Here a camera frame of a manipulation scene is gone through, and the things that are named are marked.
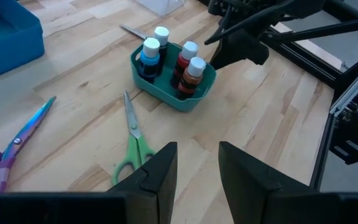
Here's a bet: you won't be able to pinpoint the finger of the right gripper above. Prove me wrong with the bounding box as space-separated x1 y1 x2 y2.
209 36 239 71

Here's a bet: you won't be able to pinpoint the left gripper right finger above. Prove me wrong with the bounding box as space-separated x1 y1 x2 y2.
218 141 358 224

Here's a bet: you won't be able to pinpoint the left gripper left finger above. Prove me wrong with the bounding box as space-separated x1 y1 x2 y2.
0 141 178 224

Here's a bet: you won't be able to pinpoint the orange paint bottle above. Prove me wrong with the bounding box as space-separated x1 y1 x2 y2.
176 56 207 100

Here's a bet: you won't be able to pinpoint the red paint bottle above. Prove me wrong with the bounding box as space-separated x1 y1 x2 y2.
170 40 200 90

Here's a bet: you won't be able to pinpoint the black paint bottle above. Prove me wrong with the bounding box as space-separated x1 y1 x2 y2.
153 26 170 75

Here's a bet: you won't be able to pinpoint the small teal basket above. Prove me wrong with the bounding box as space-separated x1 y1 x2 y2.
130 41 217 113

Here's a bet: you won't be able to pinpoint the blue paint bottle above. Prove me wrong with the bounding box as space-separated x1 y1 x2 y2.
137 37 161 84

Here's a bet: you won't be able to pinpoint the green scissors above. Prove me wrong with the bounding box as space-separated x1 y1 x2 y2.
111 89 157 187

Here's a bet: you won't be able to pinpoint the red black scissors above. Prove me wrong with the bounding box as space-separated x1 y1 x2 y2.
119 24 150 40

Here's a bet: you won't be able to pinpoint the purple scissors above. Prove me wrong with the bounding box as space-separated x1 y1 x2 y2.
0 95 57 194

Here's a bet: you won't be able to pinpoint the clear plastic container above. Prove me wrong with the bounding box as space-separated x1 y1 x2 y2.
135 0 186 17

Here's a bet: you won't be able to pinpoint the blue rectangular bin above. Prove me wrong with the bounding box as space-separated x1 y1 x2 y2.
0 0 45 84

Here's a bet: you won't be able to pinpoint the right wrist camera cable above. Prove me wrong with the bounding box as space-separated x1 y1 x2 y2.
203 0 296 47

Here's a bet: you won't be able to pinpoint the black aluminium table frame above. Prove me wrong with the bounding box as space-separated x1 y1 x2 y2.
268 0 358 191

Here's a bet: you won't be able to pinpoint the grey metal bracket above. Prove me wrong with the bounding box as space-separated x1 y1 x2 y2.
329 63 358 118

